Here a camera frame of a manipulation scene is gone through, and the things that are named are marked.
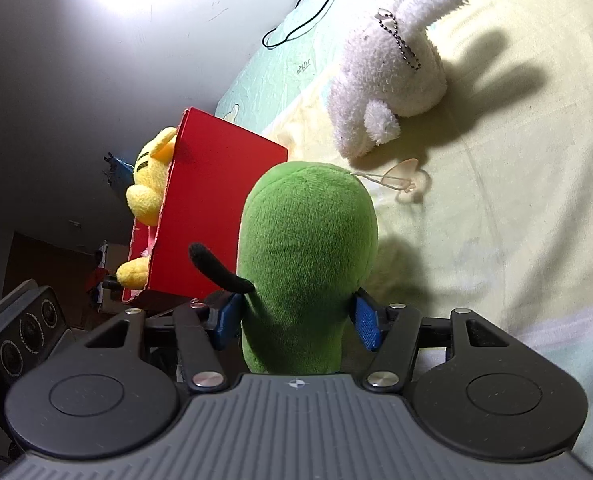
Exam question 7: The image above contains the yellow baby bed sheet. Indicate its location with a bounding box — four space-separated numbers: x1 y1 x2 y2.
215 0 593 476

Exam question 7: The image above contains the yellow tiger plush toy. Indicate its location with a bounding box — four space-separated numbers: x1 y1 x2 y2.
116 127 177 290

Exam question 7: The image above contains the white plush bunny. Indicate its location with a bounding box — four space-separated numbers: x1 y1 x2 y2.
328 0 467 159

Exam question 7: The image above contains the green plush toy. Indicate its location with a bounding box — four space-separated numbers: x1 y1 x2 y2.
189 162 379 375

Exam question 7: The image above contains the red cardboard box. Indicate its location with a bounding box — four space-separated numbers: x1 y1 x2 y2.
121 108 288 310

